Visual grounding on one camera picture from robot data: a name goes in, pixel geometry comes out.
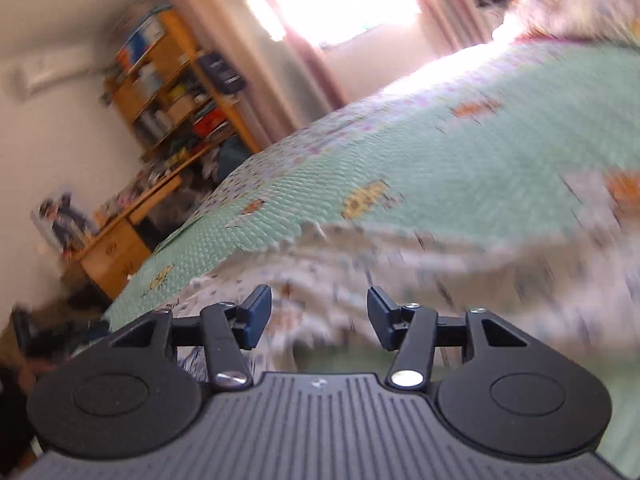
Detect pink and beige curtain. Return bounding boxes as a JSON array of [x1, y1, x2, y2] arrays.
[[400, 0, 493, 53], [160, 0, 351, 146]]

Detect wall poster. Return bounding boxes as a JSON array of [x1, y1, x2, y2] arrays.
[[30, 192, 98, 256]]

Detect black chair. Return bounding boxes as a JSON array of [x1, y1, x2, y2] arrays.
[[12, 305, 108, 361]]

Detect white air conditioner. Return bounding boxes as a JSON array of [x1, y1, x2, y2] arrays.
[[12, 45, 98, 98]]

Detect green quilted bee bedspread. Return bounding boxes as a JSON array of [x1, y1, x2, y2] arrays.
[[102, 40, 640, 461]]

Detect navy tote bag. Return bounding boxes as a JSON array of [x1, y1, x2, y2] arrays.
[[197, 52, 246, 96]]

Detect white printed long-sleeve shirt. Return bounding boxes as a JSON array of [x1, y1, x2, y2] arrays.
[[165, 220, 640, 376]]

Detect window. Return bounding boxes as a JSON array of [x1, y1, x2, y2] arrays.
[[250, 0, 441, 51]]

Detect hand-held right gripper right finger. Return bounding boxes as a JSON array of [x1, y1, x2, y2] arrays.
[[366, 286, 528, 390]]

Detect wooden bookshelf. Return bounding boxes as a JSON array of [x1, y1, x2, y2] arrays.
[[102, 5, 261, 161]]

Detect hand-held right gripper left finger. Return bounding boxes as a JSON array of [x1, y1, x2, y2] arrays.
[[107, 284, 273, 391]]

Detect floral pink pillow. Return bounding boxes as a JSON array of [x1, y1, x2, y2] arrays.
[[492, 0, 640, 43]]

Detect wooden desk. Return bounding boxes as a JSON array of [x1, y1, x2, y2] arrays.
[[62, 157, 236, 301]]

